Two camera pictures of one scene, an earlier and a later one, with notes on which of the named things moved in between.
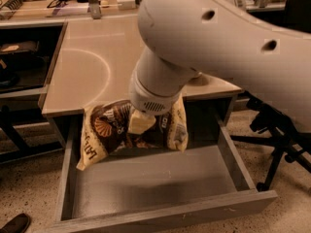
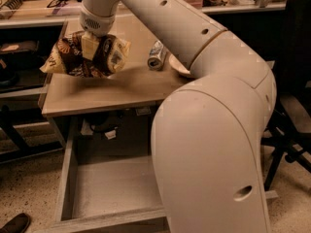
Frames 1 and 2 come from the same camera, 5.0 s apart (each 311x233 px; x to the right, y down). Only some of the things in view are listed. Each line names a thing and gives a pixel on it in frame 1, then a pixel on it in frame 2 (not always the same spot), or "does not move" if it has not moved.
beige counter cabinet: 104,60 does not move
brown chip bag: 106,130 → 66,56
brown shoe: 17,224 does not move
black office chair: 284,138 does not move
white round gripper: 146,101 → 95,24
